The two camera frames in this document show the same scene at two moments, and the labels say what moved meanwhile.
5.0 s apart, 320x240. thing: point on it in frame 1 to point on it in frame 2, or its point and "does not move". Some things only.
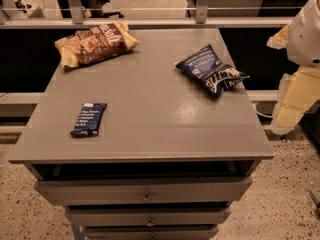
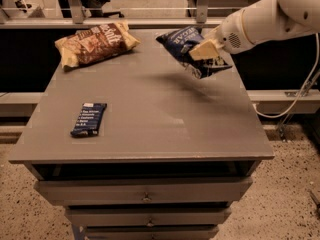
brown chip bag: [91, 45] does not move
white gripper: [306, 40] to [229, 34]
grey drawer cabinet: [172, 158] does not move
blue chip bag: [214, 77] to [180, 42]
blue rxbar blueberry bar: [89, 120] does not move
